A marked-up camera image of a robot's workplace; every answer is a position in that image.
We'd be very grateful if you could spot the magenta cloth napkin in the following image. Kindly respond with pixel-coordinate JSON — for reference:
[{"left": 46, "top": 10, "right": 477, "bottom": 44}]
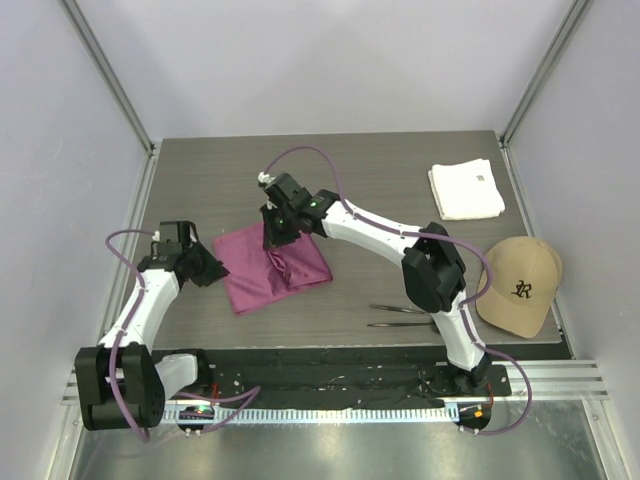
[{"left": 212, "top": 223, "right": 333, "bottom": 316}]

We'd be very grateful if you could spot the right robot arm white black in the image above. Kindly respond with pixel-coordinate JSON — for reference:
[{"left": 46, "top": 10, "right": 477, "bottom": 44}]
[{"left": 258, "top": 172, "right": 491, "bottom": 395}]

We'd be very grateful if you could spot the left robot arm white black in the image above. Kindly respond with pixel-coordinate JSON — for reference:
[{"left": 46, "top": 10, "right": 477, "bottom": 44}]
[{"left": 74, "top": 242, "right": 229, "bottom": 436}]

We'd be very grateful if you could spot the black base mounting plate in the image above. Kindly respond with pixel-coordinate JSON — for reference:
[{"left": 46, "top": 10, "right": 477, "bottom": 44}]
[{"left": 183, "top": 346, "right": 517, "bottom": 410}]

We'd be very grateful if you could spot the dark metal fork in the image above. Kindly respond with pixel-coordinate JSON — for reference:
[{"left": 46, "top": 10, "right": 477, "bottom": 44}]
[{"left": 369, "top": 304, "right": 426, "bottom": 315}]

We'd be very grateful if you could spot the white folded towel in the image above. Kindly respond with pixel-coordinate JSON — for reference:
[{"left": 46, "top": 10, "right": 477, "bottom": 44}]
[{"left": 427, "top": 159, "right": 505, "bottom": 221}]

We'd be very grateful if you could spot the dark metal spoon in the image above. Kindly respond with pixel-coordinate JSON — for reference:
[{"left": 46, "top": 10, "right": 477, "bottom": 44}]
[{"left": 366, "top": 321, "right": 435, "bottom": 328}]

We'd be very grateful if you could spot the tan baseball cap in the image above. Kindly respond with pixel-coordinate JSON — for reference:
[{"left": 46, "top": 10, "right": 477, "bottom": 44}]
[{"left": 475, "top": 236, "right": 563, "bottom": 339}]

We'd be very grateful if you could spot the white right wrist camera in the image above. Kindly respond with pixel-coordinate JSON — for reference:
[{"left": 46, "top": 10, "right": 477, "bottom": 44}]
[{"left": 258, "top": 172, "right": 275, "bottom": 188}]

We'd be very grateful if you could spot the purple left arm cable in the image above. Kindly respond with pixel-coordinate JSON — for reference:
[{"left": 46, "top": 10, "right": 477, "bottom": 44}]
[{"left": 104, "top": 228, "right": 262, "bottom": 444}]

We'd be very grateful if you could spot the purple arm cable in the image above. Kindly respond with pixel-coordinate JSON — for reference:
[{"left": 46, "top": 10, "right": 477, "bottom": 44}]
[
  {"left": 267, "top": 145, "right": 534, "bottom": 437},
  {"left": 104, "top": 228, "right": 262, "bottom": 444}
]

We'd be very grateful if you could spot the slotted cable duct strip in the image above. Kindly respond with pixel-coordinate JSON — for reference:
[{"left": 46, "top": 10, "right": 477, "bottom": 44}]
[{"left": 161, "top": 403, "right": 459, "bottom": 426}]

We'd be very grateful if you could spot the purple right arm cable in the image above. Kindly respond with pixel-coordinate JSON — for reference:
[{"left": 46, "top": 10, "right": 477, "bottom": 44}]
[{"left": 267, "top": 145, "right": 534, "bottom": 437}]

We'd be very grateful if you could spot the aluminium frame post left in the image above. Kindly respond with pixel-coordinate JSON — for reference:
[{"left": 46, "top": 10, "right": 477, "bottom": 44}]
[{"left": 59, "top": 0, "right": 155, "bottom": 155}]

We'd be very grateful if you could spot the aluminium frame post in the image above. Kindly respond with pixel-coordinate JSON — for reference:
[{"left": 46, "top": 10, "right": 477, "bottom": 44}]
[
  {"left": 59, "top": 0, "right": 155, "bottom": 155},
  {"left": 498, "top": 0, "right": 593, "bottom": 148}
]

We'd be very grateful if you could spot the aluminium front rail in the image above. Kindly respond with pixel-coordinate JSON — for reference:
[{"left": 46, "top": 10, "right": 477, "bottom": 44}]
[{"left": 61, "top": 359, "right": 609, "bottom": 406}]

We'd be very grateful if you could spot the aluminium frame post right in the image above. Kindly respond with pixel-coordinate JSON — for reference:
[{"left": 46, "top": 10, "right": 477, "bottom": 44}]
[{"left": 498, "top": 0, "right": 593, "bottom": 148}]

